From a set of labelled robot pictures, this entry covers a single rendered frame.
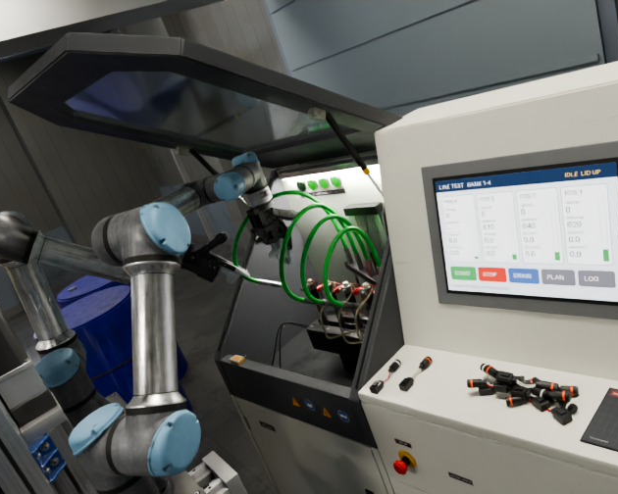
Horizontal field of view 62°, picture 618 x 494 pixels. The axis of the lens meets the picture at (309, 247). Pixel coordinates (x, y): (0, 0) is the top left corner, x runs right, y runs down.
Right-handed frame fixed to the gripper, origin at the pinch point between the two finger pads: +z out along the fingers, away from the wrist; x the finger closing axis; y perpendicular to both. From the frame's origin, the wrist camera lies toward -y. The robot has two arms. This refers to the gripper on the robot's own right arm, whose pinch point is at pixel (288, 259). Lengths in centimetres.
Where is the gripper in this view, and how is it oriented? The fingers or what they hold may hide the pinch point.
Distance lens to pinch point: 163.0
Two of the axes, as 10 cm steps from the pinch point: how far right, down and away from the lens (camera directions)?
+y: -6.6, 4.5, -6.0
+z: 3.3, 8.9, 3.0
